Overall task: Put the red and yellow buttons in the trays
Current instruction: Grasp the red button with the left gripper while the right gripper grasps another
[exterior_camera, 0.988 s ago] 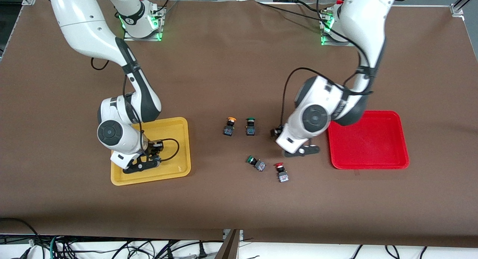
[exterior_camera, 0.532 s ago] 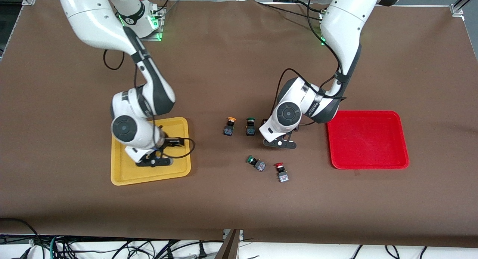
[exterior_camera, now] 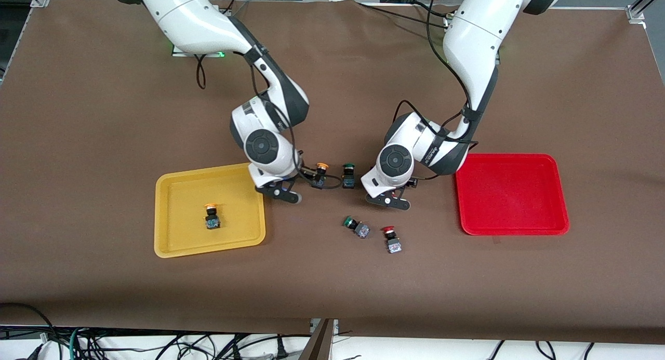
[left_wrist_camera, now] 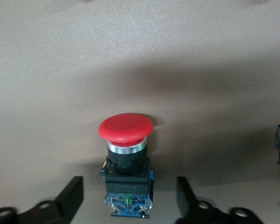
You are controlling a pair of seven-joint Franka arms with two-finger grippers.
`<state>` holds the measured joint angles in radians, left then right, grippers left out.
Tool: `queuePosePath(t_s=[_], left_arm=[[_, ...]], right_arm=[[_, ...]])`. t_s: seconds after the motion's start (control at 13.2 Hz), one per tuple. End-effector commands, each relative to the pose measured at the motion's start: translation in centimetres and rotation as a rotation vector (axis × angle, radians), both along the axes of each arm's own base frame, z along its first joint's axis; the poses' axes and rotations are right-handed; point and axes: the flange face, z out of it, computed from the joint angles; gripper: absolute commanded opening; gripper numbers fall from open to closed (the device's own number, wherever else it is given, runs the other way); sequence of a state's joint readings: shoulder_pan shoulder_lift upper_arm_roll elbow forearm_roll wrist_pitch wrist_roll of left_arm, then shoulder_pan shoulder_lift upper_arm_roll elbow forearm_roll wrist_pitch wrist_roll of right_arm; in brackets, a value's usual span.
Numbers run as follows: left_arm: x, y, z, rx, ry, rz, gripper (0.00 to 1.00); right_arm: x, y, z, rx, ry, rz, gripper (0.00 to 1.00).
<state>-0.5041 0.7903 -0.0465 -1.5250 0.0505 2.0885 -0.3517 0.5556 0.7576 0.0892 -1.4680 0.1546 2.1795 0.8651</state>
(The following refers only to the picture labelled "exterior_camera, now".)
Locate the table leg profile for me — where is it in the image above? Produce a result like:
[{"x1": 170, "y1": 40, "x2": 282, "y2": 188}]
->
[{"x1": 299, "y1": 318, "x2": 339, "y2": 360}]

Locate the black floor cable loop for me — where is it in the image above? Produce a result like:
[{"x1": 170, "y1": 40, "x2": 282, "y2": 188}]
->
[{"x1": 0, "y1": 302, "x2": 57, "y2": 360}]

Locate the yellow plastic tray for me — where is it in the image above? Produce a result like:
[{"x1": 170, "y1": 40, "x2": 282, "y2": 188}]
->
[{"x1": 154, "y1": 162, "x2": 267, "y2": 259}]

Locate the black cable on table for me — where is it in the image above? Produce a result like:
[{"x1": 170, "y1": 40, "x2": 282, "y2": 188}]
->
[
  {"x1": 356, "y1": 2, "x2": 450, "y2": 28},
  {"x1": 410, "y1": 1, "x2": 450, "y2": 18}
]

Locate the red plastic tray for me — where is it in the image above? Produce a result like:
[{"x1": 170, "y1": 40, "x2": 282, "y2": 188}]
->
[{"x1": 454, "y1": 153, "x2": 570, "y2": 236}]

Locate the red push button switch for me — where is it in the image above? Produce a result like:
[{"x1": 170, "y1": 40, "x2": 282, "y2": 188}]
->
[{"x1": 381, "y1": 225, "x2": 404, "y2": 255}]

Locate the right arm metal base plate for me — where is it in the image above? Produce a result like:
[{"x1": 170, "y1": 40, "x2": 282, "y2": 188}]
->
[{"x1": 171, "y1": 41, "x2": 227, "y2": 58}]

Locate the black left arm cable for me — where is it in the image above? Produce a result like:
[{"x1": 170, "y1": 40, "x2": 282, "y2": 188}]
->
[{"x1": 392, "y1": 0, "x2": 481, "y2": 181}]

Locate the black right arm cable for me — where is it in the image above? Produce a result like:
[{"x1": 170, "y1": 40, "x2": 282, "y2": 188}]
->
[{"x1": 195, "y1": 51, "x2": 343, "y2": 190}]

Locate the large table cover sheet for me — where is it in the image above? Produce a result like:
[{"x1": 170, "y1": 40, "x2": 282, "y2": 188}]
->
[{"x1": 0, "y1": 0, "x2": 665, "y2": 345}]

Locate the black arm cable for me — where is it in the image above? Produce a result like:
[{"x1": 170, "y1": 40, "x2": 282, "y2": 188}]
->
[
  {"x1": 195, "y1": 51, "x2": 343, "y2": 190},
  {"x1": 392, "y1": 0, "x2": 481, "y2": 181}
]

